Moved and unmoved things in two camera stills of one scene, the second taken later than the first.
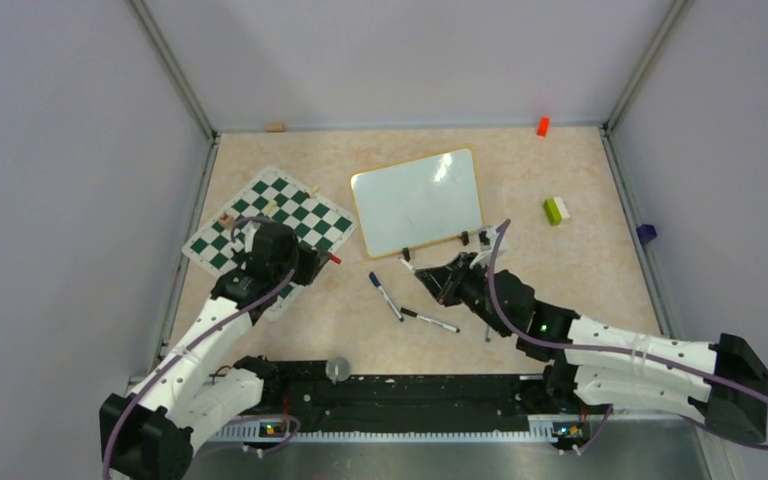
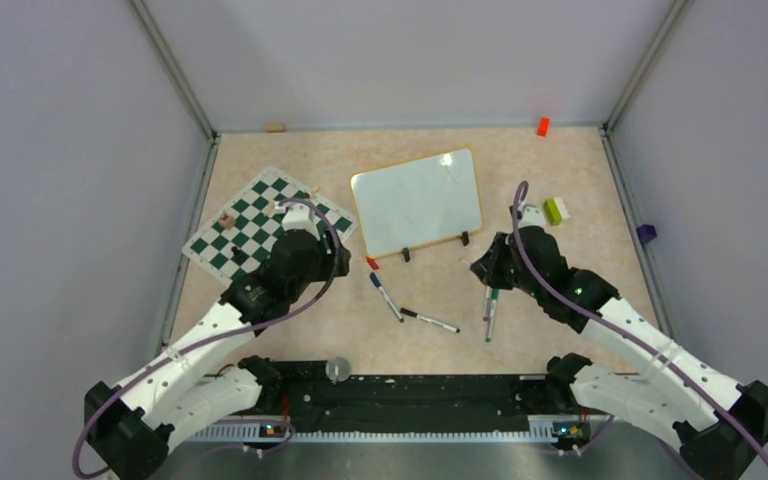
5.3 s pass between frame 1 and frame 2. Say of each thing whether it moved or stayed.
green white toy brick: stayed
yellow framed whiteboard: stayed
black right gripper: moved
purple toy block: stayed
